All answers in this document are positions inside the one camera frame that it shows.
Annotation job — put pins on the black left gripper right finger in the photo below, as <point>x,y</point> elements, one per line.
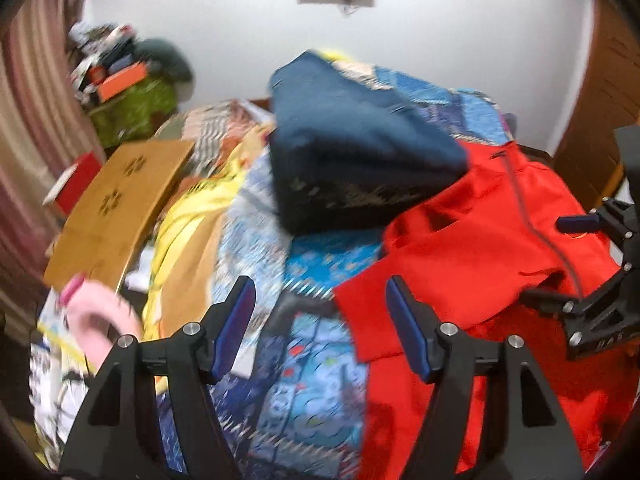
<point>492,413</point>

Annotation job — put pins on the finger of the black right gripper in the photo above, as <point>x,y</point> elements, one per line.
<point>547,302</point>
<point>583,224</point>

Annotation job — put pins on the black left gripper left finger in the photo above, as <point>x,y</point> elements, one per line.
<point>116,433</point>

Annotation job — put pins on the red garment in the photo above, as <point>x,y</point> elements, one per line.
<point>468,252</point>

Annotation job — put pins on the brown wooden door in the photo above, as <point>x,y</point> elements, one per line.
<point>588,159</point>

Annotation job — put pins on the pink plush item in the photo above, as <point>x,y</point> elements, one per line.
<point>91,310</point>

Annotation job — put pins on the brown cardboard box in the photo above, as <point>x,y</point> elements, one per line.
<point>116,212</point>

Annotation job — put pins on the yellow garment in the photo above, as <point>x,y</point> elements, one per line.
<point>185,251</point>

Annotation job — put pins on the blue jeans pile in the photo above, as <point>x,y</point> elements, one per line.
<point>345,156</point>

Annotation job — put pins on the red small box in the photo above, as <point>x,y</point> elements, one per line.
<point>71,184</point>

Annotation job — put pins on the striped curtain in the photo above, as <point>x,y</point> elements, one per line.
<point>43,129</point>

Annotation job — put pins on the green cloth covered pile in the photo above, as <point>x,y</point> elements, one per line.
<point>139,111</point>

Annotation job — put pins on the orange box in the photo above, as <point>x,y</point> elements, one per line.
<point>121,81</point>

